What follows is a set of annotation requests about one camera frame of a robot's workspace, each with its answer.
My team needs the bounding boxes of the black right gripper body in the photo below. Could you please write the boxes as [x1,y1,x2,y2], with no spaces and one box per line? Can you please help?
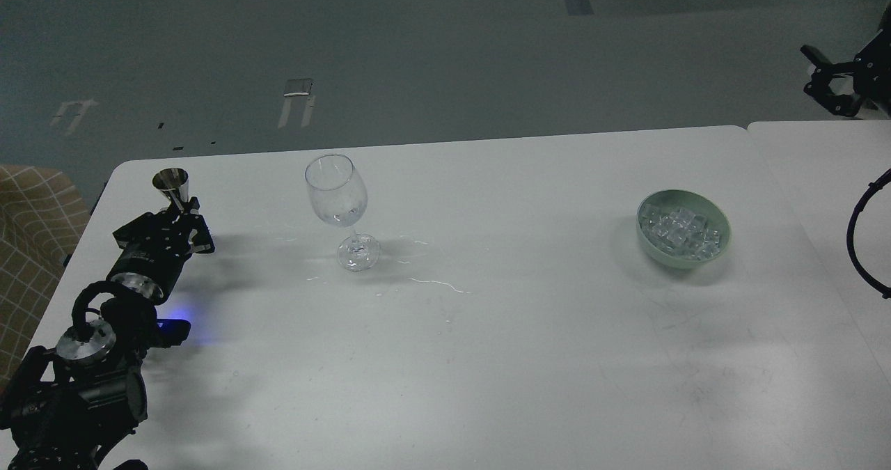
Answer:
[855,29,890,102]

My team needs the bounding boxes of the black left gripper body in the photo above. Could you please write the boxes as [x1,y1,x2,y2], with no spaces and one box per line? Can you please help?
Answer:
[106,210,191,303]

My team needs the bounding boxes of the tan checkered chair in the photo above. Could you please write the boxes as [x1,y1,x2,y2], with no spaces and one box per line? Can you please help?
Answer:
[1,164,90,387]

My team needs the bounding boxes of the steel double jigger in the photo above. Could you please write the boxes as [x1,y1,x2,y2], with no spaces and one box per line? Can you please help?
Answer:
[152,168,200,214]

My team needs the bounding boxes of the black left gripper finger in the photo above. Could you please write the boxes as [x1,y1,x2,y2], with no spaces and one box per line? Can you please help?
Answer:
[113,210,168,242]
[182,212,216,256]

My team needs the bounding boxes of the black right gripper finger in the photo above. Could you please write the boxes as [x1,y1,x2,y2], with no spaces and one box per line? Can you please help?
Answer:
[800,44,864,118]

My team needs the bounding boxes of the green bowl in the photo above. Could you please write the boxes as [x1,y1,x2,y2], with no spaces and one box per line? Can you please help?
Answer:
[636,189,732,269]

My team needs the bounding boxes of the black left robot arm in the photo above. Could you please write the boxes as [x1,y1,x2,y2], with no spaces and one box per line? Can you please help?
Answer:
[2,199,214,469]

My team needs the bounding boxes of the clear wine glass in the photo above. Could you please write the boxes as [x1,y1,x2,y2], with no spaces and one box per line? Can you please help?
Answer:
[303,154,381,272]

